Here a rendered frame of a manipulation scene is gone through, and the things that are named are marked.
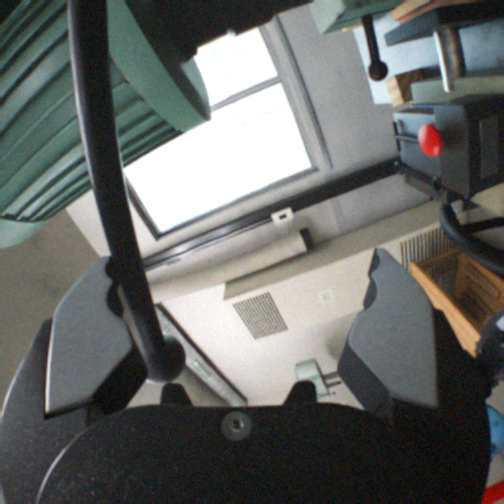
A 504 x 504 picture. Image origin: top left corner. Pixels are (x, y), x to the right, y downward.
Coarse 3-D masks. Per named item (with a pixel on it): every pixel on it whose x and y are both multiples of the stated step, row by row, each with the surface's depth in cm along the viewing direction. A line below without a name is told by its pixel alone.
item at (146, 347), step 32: (96, 0) 5; (96, 32) 6; (96, 64) 6; (96, 96) 7; (96, 128) 7; (96, 160) 8; (96, 192) 8; (128, 224) 10; (128, 256) 10; (128, 288) 11; (160, 352) 14; (160, 384) 14
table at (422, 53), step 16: (384, 16) 26; (384, 32) 29; (464, 32) 16; (480, 32) 15; (496, 32) 13; (384, 48) 31; (400, 48) 28; (416, 48) 25; (432, 48) 22; (464, 48) 18; (480, 48) 16; (496, 48) 14; (368, 64) 38; (400, 64) 30; (416, 64) 26; (432, 64) 24; (480, 64) 17; (496, 64) 15; (384, 80) 36; (384, 96) 39
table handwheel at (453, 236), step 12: (444, 204) 34; (444, 216) 32; (444, 228) 31; (456, 228) 28; (468, 228) 28; (480, 228) 27; (492, 228) 27; (456, 240) 28; (468, 240) 26; (480, 240) 25; (468, 252) 26; (480, 252) 24; (492, 252) 23; (480, 264) 25; (492, 264) 22
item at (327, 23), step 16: (320, 0) 15; (336, 0) 13; (352, 0) 12; (368, 0) 12; (384, 0) 12; (400, 0) 12; (320, 16) 16; (336, 16) 14; (352, 16) 15; (320, 32) 18
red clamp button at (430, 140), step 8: (424, 128) 17; (432, 128) 16; (424, 136) 18; (432, 136) 17; (440, 136) 16; (424, 144) 18; (432, 144) 17; (440, 144) 16; (424, 152) 19; (432, 152) 17; (440, 152) 17
